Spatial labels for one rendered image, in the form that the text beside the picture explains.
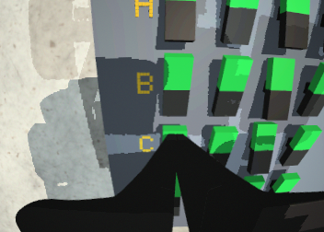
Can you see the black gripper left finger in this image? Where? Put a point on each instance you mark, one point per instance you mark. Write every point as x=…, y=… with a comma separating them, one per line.
x=145, y=205

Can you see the grey switch panel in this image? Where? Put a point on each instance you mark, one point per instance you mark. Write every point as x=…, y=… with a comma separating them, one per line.
x=243, y=79

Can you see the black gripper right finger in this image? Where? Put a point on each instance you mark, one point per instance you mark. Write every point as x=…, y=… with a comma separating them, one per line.
x=216, y=200

